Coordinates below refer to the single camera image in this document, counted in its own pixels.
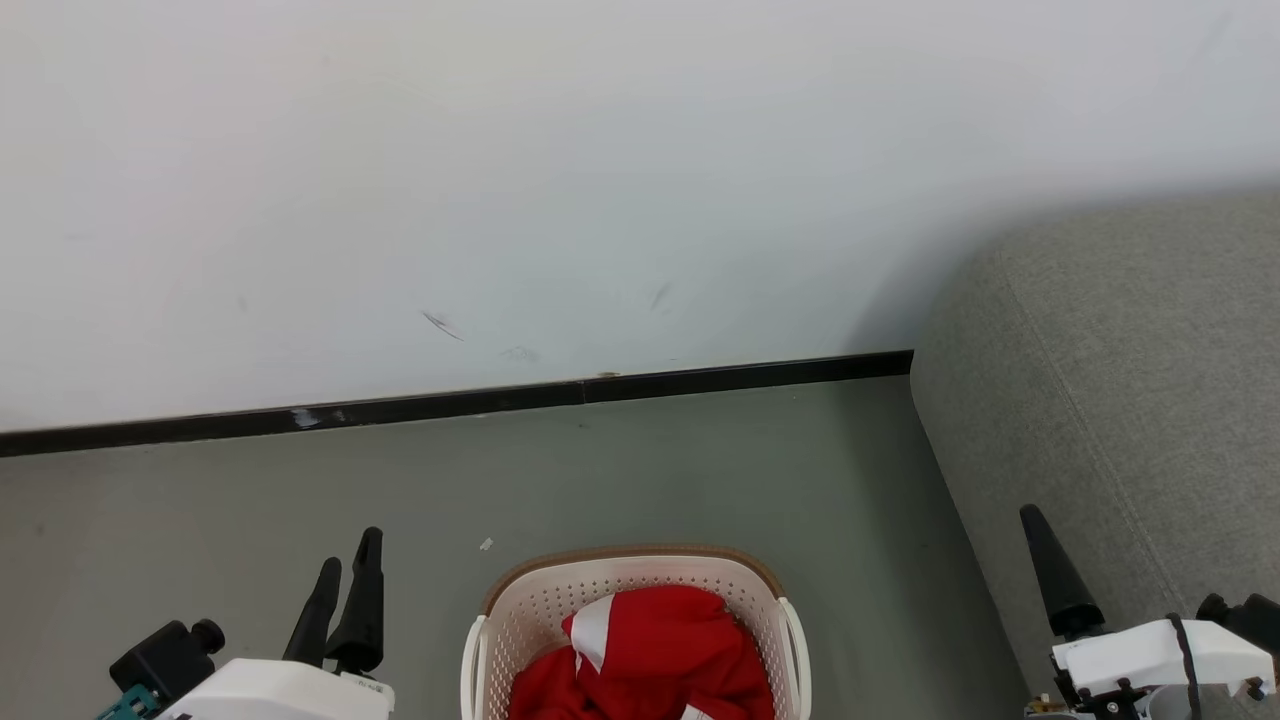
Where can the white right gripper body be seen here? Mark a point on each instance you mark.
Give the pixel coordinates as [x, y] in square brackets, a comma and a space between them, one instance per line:
[1140, 655]

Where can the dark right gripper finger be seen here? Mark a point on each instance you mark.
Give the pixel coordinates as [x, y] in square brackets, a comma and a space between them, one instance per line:
[1060, 585]

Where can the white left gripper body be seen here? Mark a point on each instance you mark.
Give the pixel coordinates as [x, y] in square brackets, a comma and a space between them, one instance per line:
[280, 695]

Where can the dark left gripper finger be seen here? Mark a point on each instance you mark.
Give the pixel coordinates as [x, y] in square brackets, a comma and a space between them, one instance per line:
[315, 620]
[362, 610]

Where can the red and white cloth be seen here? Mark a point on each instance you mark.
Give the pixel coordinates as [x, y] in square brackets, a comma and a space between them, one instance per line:
[670, 650]

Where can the white perforated laundry basket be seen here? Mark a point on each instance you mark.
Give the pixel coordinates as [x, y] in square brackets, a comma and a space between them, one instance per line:
[545, 600]

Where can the black baseboard strip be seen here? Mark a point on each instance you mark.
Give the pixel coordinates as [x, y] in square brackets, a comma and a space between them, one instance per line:
[450, 405]

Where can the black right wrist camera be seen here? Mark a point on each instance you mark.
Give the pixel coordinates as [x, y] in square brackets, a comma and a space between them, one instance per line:
[1245, 615]

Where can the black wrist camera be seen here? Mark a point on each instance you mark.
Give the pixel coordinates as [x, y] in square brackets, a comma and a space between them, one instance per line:
[165, 660]
[1245, 615]

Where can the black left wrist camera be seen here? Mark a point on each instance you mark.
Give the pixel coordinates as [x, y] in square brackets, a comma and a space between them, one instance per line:
[165, 660]

